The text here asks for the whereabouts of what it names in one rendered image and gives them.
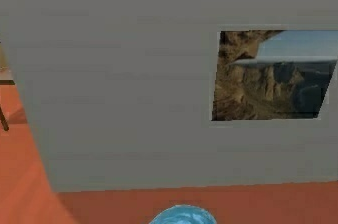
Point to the blue round bowl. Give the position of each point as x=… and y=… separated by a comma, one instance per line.
x=183, y=216

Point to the window with rocky view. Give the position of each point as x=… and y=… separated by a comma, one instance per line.
x=270, y=80

